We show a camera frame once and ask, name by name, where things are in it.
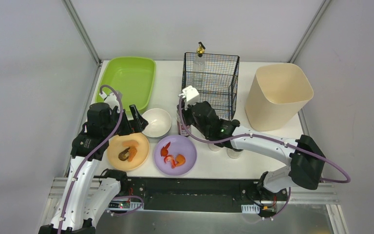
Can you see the purple plate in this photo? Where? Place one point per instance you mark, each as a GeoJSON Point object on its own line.
{"type": "Point", "coordinates": [179, 145]}

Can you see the orange chicken wing piece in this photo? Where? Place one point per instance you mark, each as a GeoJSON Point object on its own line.
{"type": "Point", "coordinates": [179, 160]}

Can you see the red white shrimp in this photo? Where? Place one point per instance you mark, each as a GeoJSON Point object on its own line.
{"type": "Point", "coordinates": [171, 160]}

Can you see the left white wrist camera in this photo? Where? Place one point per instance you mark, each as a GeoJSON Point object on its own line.
{"type": "Point", "coordinates": [110, 99]}

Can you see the green plastic tub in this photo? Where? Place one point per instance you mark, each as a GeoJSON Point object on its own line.
{"type": "Point", "coordinates": [133, 77]}

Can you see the clear bottle red label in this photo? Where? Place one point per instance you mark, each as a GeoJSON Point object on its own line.
{"type": "Point", "coordinates": [181, 129]}

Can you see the dark mussel shell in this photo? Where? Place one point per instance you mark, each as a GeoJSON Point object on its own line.
{"type": "Point", "coordinates": [124, 155]}

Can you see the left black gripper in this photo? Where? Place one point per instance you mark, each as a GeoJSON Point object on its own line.
{"type": "Point", "coordinates": [130, 122]}

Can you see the yellow plate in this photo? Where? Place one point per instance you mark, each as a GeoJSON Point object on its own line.
{"type": "Point", "coordinates": [115, 147]}

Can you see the orange food piece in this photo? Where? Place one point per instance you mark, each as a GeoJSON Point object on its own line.
{"type": "Point", "coordinates": [132, 153]}

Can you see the salt grinder jar black lid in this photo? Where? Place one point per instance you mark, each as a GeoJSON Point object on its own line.
{"type": "Point", "coordinates": [234, 154]}

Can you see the orange melon slice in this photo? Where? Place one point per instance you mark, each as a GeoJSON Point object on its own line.
{"type": "Point", "coordinates": [130, 143]}

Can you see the red pepper piece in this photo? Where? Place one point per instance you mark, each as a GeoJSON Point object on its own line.
{"type": "Point", "coordinates": [164, 150]}

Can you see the white ceramic bowl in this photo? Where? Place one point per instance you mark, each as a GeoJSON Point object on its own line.
{"type": "Point", "coordinates": [159, 123]}

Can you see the pepper grinder jar black lid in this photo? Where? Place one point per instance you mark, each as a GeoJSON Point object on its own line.
{"type": "Point", "coordinates": [214, 147]}

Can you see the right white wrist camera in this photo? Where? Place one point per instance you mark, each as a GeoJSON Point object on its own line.
{"type": "Point", "coordinates": [190, 95]}

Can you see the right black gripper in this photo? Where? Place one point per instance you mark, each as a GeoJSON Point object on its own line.
{"type": "Point", "coordinates": [185, 114]}

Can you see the beige plastic bin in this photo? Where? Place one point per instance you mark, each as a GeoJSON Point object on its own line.
{"type": "Point", "coordinates": [277, 93]}

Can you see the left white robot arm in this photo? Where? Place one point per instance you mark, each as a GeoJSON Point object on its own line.
{"type": "Point", "coordinates": [76, 214]}

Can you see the clear bottle gold pourer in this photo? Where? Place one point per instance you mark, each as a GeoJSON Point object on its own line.
{"type": "Point", "coordinates": [199, 61]}

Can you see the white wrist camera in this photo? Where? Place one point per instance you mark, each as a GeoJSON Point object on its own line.
{"type": "Point", "coordinates": [190, 95]}
{"type": "Point", "coordinates": [110, 99]}

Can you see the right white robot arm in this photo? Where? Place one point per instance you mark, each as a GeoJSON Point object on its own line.
{"type": "Point", "coordinates": [302, 157]}

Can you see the black wire basket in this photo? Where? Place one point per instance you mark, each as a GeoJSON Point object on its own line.
{"type": "Point", "coordinates": [219, 83]}

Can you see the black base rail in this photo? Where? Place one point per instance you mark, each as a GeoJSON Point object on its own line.
{"type": "Point", "coordinates": [198, 195]}

